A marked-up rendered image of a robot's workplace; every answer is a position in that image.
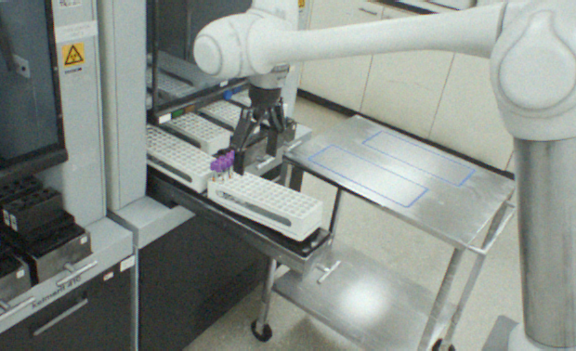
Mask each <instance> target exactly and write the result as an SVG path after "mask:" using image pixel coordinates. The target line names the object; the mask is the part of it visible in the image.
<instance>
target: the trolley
mask: <svg viewBox="0 0 576 351"><path fill-rule="evenodd" d="M282 160H283V162H282V167H281V174H280V180H279V186H281V187H285V188H287V189H288V188H289V182H290V176H291V170H292V165H293V166H296V167H298V168H299V169H301V170H303V172H305V173H307V174H309V175H312V176H315V177H317V178H318V179H320V180H322V181H325V182H327V183H329V184H331V186H333V187H335V188H337V190H336V194H335V198H334V208H333V211H332V217H331V221H330V226H329V230H328V231H330V232H331V233H332V234H333V235H334V234H335V230H336V225H338V221H339V216H340V212H341V207H342V203H343V199H344V194H345V192H346V193H348V194H350V195H353V196H355V197H357V198H359V200H361V201H363V202H367V203H369V204H370V205H372V206H374V207H376V208H379V209H381V210H383V211H385V213H387V214H389V215H393V216H395V217H396V218H398V219H400V220H402V221H405V222H407V223H409V224H411V226H413V227H414V228H418V229H420V230H422V231H424V232H425V233H428V234H430V235H432V236H434V238H436V239H438V240H441V241H444V242H446V243H448V244H450V245H452V246H454V247H455V249H454V251H453V254H452V258H451V261H450V263H449V264H448V266H447V269H446V271H445V275H444V278H443V280H442V282H441V285H440V288H439V292H438V293H434V292H431V291H429V290H428V289H427V288H424V286H422V285H420V284H419V283H417V282H415V281H413V280H410V279H408V278H406V277H405V276H404V275H402V274H400V273H399V272H397V271H395V270H393V269H391V268H390V267H387V266H384V264H382V263H381V262H379V261H377V260H374V259H372V258H371V257H370V256H368V255H366V254H363V253H362V252H361V251H359V250H357V249H355V248H354V247H352V246H349V245H347V244H345V243H343V242H342V241H341V240H339V239H337V238H335V237H334V238H333V243H332V248H331V251H330V256H329V257H328V258H326V259H325V260H324V261H322V262H321V265H323V266H326V267H327V268H328V269H329V268H330V267H331V265H332V264H333V263H334V262H335V261H337V260H339V261H341V265H340V266H339V268H338V269H336V270H335V271H334V272H333V273H332V274H331V275H330V276H329V277H328V278H327V279H326V281H325V282H324V283H322V284H321V285H319V284H317V282H316V281H317V280H318V278H319V277H320V276H321V275H322V274H324V272H321V271H319V270H318V269H317V268H316V269H315V270H314V271H312V272H311V273H310V274H308V275H307V276H306V277H305V278H304V279H303V281H302V282H301V278H302V275H300V274H299V273H297V272H294V271H293V270H292V269H290V270H288V271H287V272H286V273H285V274H283V275H282V276H280V277H279V278H277V279H276V281H275V282H274V283H273V281H274V274H275V268H276V260H274V259H273V258H271V257H268V259H267V264H266V272H265V278H264V285H263V292H262V298H261V306H260V311H259V318H258V319H255V320H254V321H253V322H252V323H251V331H252V334H253V335H254V337H255V338H256V340H258V341H260V342H263V343H265V342H267V341H268V340H270V338H271V337H272V329H271V327H270V325H268V318H267V315H268V306H269V304H270V298H271V292H272V291H274V292H276V294H278V295H279V296H281V297H283V298H285V299H286V300H288V301H289V302H291V303H293V304H294V306H297V307H299V308H300V309H302V310H303V311H305V312H307V313H308V314H310V315H311V316H313V318H315V319H316V320H318V321H319V322H322V323H324V324H325V325H327V326H328V327H330V329H331V330H333V331H334V332H338V333H339V334H341V335H342V336H344V337H345V338H347V339H348V340H349V341H350V342H351V343H353V344H355V345H357V346H359V347H361V348H362V350H364V351H430V350H429V349H431V348H432V350H433V351H456V349H455V347H454V345H453V344H452V342H453V339H452V337H453V336H454V334H455V332H456V329H457V326H458V324H459V322H460V319H461V316H462V314H463V312H464V310H465V305H466V303H468V300H469V298H470V295H471V292H472V291H473V288H474V286H475V284H476V280H477V278H478V274H479V272H480V269H481V268H482V267H483V265H484V262H485V260H486V257H487V254H488V252H489V249H490V247H491V245H492V244H493V243H495V241H496V240H497V239H498V237H499V236H500V235H501V232H502V231H503V230H504V228H506V226H507V225H508V224H509V222H510V221H511V219H512V217H513V216H514V215H516V213H517V204H516V203H513V202H511V198H512V195H513V193H514V190H515V181H514V180H511V179H509V178H507V177H503V176H501V175H497V174H495V173H493V172H490V170H488V169H486V168H482V167H480V166H477V165H475V164H473V163H470V162H467V161H463V160H461V159H459V157H456V156H454V155H452V154H449V153H447V152H444V151H442V150H439V149H435V148H433V147H430V146H427V144H426V143H423V142H421V141H419V140H415V139H413V138H411V137H408V136H404V135H402V134H400V133H397V132H395V131H393V129H389V128H387V127H385V126H382V125H381V124H379V123H374V122H372V121H369V120H367V119H363V118H361V117H360V116H359V115H357V114H356V116H354V117H352V118H349V119H348V120H346V121H344V122H342V123H340V124H339V125H336V126H334V127H332V128H330V130H328V131H326V132H325V133H322V134H320V135H318V136H315V137H313V138H312V139H310V140H308V141H306V142H304V144H302V145H300V146H299V147H297V148H294V149H291V150H289V151H288V152H286V153H284V154H283V155H282ZM508 206H509V207H511V209H514V210H513V211H512V212H511V214H510V215H509V216H508V217H507V218H506V219H505V222H503V223H502V225H501V226H500V224H501V222H502V219H503V216H504V215H505V213H506V210H507V207H508ZM491 219H492V220H491ZM490 220H491V224H490V227H489V229H488V232H487V235H486V238H485V240H484V242H482V244H481V247H480V249H479V248H477V246H475V245H473V244H471V242H473V241H474V240H475V239H476V237H477V236H478V235H479V232H480V231H481V230H482V229H483V228H484V227H486V226H487V225H488V224H489V222H490ZM466 250H468V251H470V252H473V253H475V254H477V255H478V256H477V260H476V262H475V264H474V266H473V268H472V272H471V274H469V277H468V279H467V281H466V285H465V288H464V290H463V293H462V296H461V299H460V301H459V303H458V305H456V304H454V303H452V302H450V301H448V296H449V293H450V291H451V288H452V284H453V282H454V279H455V277H456V274H457V271H458V268H459V267H460V266H461V264H462V262H463V258H464V255H465V251H466ZM449 322H451V323H450V325H449V328H448V330H447V333H446V335H445V337H444V338H439V336H440V335H441V333H442V331H444V330H445V328H446V327H447V325H448V324H449Z"/></svg>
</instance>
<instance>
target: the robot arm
mask: <svg viewBox="0 0 576 351"><path fill-rule="evenodd" d="M298 21H299V8H298V0H253V2H252V7H251V9H249V10H248V11H247V12H246V13H245V14H236V15H232V16H228V17H227V18H224V19H220V20H216V21H214V22H212V23H210V24H209V25H207V26H206V27H204V28H203V29H202V30H201V32H200V33H199V34H198V36H197V37H196V39H195V43H194V57H195V59H196V62H197V64H198V65H199V68H200V70H201V71H202V72H204V73H206V74H207V75H210V76H212V78H217V79H231V78H234V77H236V78H243V77H247V80H248V82H249V89H248V97H249V98H250V100H251V105H250V107H249V109H245V108H242V111H240V117H239V120H238V122H237V125H236V127H235V131H234V133H233V136H232V139H231V141H230V144H229V148H230V149H231V150H234V160H233V169H232V172H233V173H235V174H237V175H239V176H244V169H245V162H246V153H247V149H245V148H246V146H247V144H248V141H249V139H250V138H251V136H252V134H253V133H254V132H255V129H256V128H257V127H258V126H259V125H260V124H261V123H262V122H263V121H264V120H267V121H268V122H269V124H270V126H271V128H272V130H271V128H270V129H269V131H268V137H267V145H266V150H265V153H266V154H269V155H271V156H273V158H276V154H277V148H278V141H279V135H280V133H281V134H283V133H284V130H283V127H285V126H286V120H285V113H284V107H283V102H284V97H281V91H282V87H283V86H284V85H285V84H286V78H287V72H288V67H289V63H292V61H305V60H316V59H335V58H346V57H357V56H368V55H379V54H389V52H400V51H414V50H437V51H448V52H453V53H460V54H465V55H471V56H476V57H481V58H485V59H490V60H491V63H490V64H489V76H490V82H491V89H493V92H494V95H495V99H496V102H497V107H498V111H499V115H500V119H501V123H502V126H503V127H504V128H505V129H506V130H507V132H508V133H509V134H510V136H512V137H513V153H514V173H515V192H516V193H517V231H518V250H519V271H520V276H521V291H522V310H523V320H522V322H521V321H520V323H519V324H518V325H517V326H516V327H515V328H514V329H512V330H511V332H510V333H509V341H508V347H507V348H506V350H505V351H576V0H517V1H508V2H500V3H496V4H490V5H486V6H481V7H476V8H470V9H465V10H458V11H451V12H446V13H443V14H435V15H424V16H414V17H405V18H396V19H389V20H381V21H374V22H366V23H359V24H351V25H344V26H336V28H329V29H322V30H312V31H298ZM251 119H253V120H255V121H256V122H253V121H251Z"/></svg>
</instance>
